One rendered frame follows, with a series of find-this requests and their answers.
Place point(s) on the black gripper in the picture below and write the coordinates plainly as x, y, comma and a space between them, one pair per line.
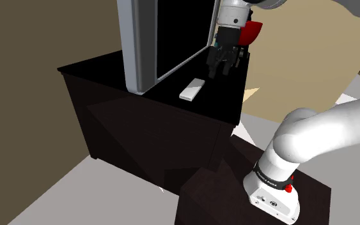
228, 35

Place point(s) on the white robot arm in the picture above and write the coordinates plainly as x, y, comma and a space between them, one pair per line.
310, 137

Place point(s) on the white remote control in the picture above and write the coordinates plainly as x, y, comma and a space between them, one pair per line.
192, 89

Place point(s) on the red bowl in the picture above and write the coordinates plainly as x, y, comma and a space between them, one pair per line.
250, 32

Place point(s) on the grey framed black television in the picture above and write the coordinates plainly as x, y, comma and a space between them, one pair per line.
136, 46

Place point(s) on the dark wooden cabinet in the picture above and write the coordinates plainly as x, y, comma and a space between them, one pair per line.
136, 134

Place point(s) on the dark robot stand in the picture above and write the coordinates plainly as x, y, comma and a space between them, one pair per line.
217, 199

